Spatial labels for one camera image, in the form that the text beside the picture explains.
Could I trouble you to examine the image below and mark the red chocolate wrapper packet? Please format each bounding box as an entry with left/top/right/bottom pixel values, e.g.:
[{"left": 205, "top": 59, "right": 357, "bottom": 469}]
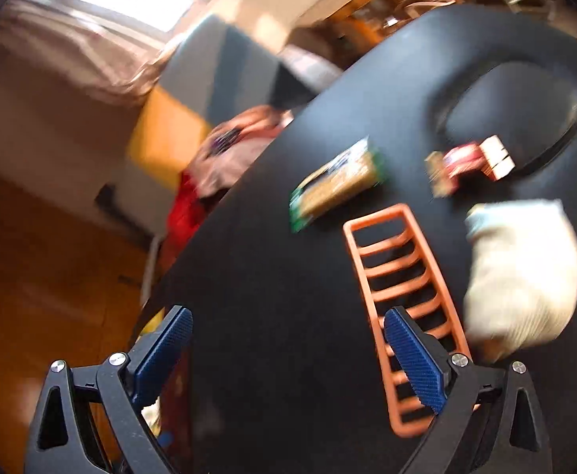
[{"left": 424, "top": 135, "right": 515, "bottom": 198}]

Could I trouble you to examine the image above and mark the red gold gift box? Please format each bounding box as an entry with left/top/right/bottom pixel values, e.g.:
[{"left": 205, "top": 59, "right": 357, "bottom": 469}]
[{"left": 129, "top": 305, "right": 193, "bottom": 465}]

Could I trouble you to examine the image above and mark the white sock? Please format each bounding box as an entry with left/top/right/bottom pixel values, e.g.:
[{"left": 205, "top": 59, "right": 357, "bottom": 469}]
[{"left": 464, "top": 199, "right": 577, "bottom": 364}]

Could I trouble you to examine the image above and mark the orange plastic rack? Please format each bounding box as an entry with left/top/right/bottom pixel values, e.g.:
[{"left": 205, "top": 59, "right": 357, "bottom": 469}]
[{"left": 343, "top": 203, "right": 472, "bottom": 438}]

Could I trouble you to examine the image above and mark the red bag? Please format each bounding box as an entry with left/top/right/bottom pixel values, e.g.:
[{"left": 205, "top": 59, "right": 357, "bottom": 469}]
[{"left": 165, "top": 170, "right": 208, "bottom": 257}]

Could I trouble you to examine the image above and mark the green cracker packet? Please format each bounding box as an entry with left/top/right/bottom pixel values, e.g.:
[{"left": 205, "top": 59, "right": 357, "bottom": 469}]
[{"left": 288, "top": 137, "right": 385, "bottom": 233}]

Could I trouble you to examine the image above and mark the pink cloth on chair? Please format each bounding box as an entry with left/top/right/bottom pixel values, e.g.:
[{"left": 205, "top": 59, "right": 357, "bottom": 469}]
[{"left": 186, "top": 105, "right": 294, "bottom": 199}]

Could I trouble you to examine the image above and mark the grey yellow armchair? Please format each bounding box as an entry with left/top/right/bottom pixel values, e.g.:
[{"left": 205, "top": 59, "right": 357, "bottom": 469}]
[{"left": 119, "top": 15, "right": 341, "bottom": 192}]

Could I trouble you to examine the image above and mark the wooden table background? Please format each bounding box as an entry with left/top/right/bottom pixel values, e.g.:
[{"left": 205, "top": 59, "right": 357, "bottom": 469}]
[{"left": 292, "top": 0, "right": 437, "bottom": 56}]

